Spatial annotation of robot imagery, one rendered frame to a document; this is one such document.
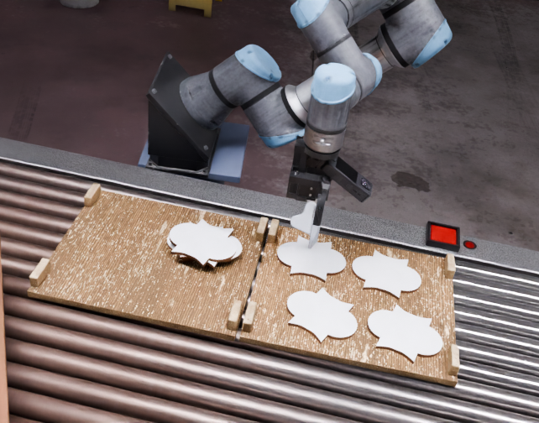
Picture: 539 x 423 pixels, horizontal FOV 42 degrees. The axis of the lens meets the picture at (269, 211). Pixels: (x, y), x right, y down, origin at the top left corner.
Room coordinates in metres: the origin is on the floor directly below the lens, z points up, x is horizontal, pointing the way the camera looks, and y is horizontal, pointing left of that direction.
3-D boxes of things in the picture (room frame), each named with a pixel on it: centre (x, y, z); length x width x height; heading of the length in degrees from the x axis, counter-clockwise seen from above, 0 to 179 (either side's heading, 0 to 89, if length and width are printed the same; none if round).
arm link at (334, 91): (1.15, -0.08, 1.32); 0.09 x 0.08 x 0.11; 153
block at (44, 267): (0.98, 0.43, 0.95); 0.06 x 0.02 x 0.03; 174
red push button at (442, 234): (1.31, -0.41, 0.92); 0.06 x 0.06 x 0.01; 83
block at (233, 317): (0.94, 0.04, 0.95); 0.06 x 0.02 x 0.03; 174
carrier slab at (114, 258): (1.10, 0.22, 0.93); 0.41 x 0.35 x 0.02; 84
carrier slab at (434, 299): (1.06, -0.20, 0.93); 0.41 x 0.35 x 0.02; 85
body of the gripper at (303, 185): (1.15, -0.07, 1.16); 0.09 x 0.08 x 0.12; 85
